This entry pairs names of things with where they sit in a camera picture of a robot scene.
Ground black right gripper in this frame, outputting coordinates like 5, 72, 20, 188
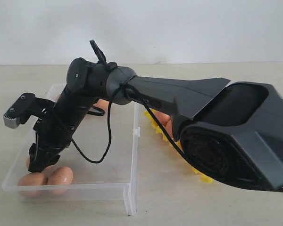
28, 117, 75, 173

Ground brown egg fifth row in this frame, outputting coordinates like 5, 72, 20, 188
165, 120, 174, 139
25, 157, 30, 168

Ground clear plastic tray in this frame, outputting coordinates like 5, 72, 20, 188
1, 103, 140, 216

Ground yellow plastic egg tray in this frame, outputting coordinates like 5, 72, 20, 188
143, 110, 214, 184

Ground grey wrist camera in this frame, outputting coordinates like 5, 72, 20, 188
3, 92, 55, 129

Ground black camera cable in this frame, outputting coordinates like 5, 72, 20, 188
44, 39, 283, 194

